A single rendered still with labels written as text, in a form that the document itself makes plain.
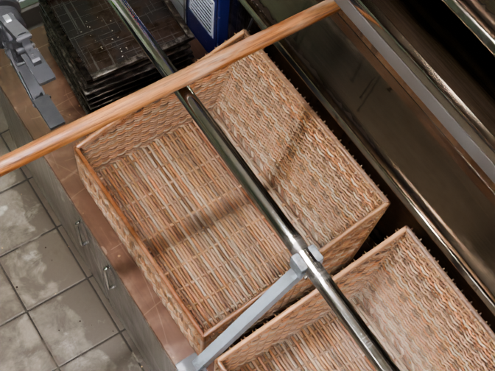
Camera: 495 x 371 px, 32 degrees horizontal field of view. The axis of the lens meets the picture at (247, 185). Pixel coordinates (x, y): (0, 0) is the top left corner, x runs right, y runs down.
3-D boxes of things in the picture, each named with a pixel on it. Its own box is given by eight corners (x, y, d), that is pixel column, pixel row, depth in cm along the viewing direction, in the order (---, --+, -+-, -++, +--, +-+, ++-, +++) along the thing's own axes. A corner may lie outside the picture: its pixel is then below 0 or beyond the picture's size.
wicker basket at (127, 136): (240, 90, 227) (246, 23, 203) (373, 256, 206) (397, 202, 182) (75, 177, 212) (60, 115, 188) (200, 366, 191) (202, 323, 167)
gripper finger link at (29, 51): (28, 42, 147) (26, 31, 144) (42, 63, 145) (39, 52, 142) (20, 46, 147) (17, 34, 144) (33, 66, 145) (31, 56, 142)
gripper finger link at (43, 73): (37, 50, 147) (37, 47, 147) (56, 79, 145) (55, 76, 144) (20, 57, 146) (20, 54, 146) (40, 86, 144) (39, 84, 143)
